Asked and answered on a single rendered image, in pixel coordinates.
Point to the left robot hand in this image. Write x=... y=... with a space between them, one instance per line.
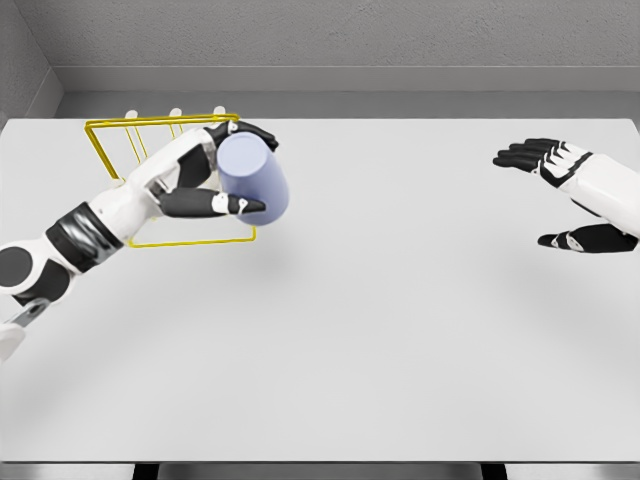
x=165 y=165

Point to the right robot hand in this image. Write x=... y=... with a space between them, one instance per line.
x=595 y=185

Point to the lavender blue cup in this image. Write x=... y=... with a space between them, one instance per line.
x=255 y=180

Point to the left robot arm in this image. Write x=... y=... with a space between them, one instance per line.
x=65 y=240

